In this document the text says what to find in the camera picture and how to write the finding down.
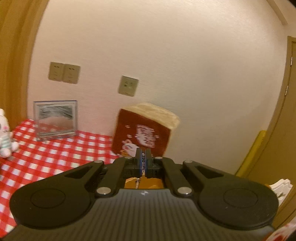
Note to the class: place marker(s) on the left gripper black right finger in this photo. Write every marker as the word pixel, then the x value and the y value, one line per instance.
pixel 170 173

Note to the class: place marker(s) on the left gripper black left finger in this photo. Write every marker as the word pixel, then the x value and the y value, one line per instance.
pixel 114 175

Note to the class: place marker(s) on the golden plastic tray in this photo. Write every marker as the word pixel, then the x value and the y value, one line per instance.
pixel 143 183

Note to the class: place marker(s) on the lucky cat toast cushion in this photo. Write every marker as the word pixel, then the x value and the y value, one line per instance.
pixel 143 125

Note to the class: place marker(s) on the silver framed sand picture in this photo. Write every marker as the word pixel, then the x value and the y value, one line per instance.
pixel 55 119

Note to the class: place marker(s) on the red white checkered tablecloth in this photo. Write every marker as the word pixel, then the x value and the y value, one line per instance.
pixel 36 160

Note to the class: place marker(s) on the white bunny plush toy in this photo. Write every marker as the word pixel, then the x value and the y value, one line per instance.
pixel 8 145

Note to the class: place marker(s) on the brown wooden door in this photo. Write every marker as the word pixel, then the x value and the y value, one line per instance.
pixel 275 159

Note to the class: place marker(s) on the white stool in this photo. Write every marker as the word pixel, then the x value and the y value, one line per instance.
pixel 282 189

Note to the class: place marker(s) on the wooden headboard panel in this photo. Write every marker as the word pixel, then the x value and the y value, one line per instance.
pixel 20 21

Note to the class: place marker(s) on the right wall data socket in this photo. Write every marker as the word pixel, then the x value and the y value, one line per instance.
pixel 127 86

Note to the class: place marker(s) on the left double wall socket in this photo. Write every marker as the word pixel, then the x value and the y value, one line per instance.
pixel 56 71

